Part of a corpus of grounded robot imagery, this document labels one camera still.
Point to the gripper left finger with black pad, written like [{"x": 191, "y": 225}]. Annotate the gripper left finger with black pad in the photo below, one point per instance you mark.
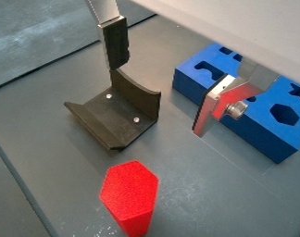
[{"x": 111, "y": 26}]

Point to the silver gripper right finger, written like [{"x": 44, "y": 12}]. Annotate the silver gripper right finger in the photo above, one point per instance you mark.
[{"x": 223, "y": 99}]

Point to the red hexagon prism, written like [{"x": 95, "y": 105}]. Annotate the red hexagon prism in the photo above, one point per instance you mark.
[{"x": 128, "y": 195}]

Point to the blue foam shape board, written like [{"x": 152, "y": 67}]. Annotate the blue foam shape board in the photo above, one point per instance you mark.
[{"x": 269, "y": 124}]

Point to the black curved holder stand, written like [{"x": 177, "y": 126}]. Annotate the black curved holder stand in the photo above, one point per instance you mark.
[{"x": 119, "y": 114}]

